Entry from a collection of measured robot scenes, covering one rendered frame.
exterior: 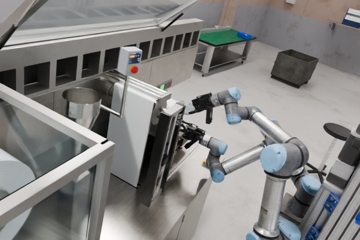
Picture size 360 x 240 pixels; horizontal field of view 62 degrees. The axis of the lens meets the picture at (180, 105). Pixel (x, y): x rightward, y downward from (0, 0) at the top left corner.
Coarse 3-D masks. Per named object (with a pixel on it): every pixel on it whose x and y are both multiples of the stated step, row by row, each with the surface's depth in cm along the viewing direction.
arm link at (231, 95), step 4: (232, 88) 162; (236, 88) 162; (220, 92) 166; (224, 92) 164; (228, 92) 162; (232, 92) 160; (236, 92) 160; (220, 96) 164; (224, 96) 163; (228, 96) 162; (232, 96) 160; (236, 96) 160; (240, 96) 163; (220, 100) 164; (224, 100) 163; (228, 100) 161; (232, 100) 161; (236, 100) 162
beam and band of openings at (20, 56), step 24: (192, 24) 232; (24, 48) 109; (48, 48) 118; (72, 48) 130; (96, 48) 144; (120, 48) 161; (144, 48) 190; (168, 48) 217; (0, 72) 112; (24, 72) 122; (48, 72) 124; (72, 72) 139; (96, 72) 153
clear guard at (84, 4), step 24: (48, 0) 89; (72, 0) 96; (96, 0) 106; (120, 0) 117; (144, 0) 131; (168, 0) 149; (192, 0) 173; (24, 24) 97; (48, 24) 107; (72, 24) 119; (96, 24) 134; (120, 24) 152; (144, 24) 176
